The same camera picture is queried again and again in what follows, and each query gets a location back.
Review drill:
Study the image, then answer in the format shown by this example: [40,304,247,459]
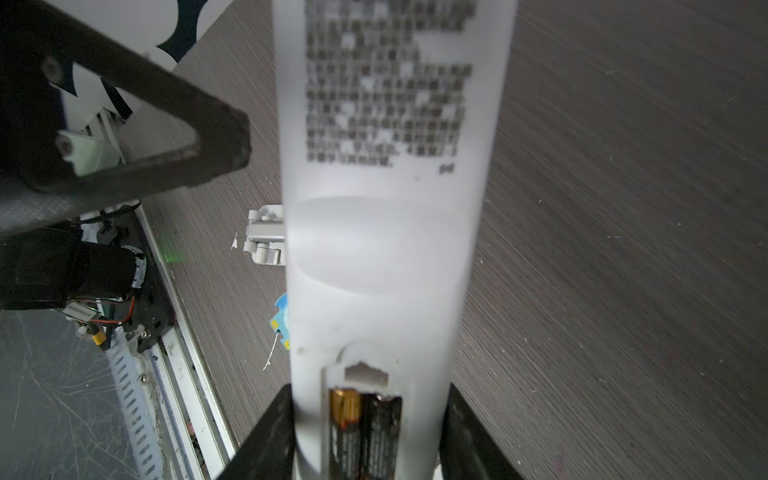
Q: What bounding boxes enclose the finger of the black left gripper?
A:
[0,0,253,235]

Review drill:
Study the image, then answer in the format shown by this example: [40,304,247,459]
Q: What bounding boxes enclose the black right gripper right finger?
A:
[439,384,522,480]

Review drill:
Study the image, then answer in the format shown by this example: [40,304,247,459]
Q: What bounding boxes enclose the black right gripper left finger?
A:
[218,383,296,480]

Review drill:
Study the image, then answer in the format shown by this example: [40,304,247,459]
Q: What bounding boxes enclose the white remote control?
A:
[272,1,517,479]

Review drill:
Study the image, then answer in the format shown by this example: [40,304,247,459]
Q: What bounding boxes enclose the white remote battery lid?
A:
[55,130,121,177]

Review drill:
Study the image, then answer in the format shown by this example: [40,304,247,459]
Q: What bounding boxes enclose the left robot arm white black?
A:
[1,1,251,309]

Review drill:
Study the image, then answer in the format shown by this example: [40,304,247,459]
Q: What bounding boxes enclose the blue owl toy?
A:
[269,294,291,351]

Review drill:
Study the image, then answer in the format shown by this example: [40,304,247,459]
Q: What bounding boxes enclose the white battery cover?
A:
[243,204,286,266]

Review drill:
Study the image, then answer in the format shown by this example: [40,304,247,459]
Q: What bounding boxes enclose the white slotted cable duct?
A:
[106,329,166,479]

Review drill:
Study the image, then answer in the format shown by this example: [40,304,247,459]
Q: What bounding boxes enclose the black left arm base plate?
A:
[95,212,176,354]

